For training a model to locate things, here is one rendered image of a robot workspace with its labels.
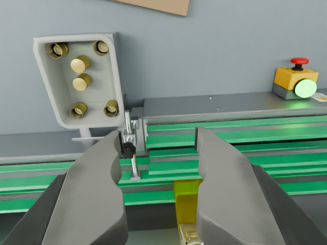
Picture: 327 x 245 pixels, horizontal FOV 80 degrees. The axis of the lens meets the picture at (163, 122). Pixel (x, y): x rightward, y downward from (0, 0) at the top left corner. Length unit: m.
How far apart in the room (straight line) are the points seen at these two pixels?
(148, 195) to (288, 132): 0.35
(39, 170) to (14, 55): 0.30
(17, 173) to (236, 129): 0.54
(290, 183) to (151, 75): 0.47
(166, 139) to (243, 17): 0.36
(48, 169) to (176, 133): 0.33
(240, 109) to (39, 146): 0.55
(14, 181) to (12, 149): 0.12
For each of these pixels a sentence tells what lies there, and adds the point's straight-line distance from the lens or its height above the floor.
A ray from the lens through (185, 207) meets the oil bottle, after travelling 0.43.
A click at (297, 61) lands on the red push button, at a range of 0.62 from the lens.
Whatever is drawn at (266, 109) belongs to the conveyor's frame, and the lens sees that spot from 0.54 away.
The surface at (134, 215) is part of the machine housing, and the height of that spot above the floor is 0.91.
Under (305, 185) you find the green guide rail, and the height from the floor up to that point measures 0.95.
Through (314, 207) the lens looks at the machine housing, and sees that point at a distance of 0.77.
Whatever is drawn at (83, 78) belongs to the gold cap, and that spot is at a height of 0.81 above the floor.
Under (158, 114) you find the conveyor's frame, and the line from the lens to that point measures 0.48.
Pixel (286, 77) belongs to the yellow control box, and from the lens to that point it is 0.61.
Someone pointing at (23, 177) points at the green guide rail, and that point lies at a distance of 0.59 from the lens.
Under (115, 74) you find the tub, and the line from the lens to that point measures 0.48.
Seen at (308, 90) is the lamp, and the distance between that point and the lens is 0.60.
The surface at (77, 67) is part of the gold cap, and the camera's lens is 0.53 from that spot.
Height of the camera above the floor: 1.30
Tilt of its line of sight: 61 degrees down
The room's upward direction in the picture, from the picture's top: 175 degrees clockwise
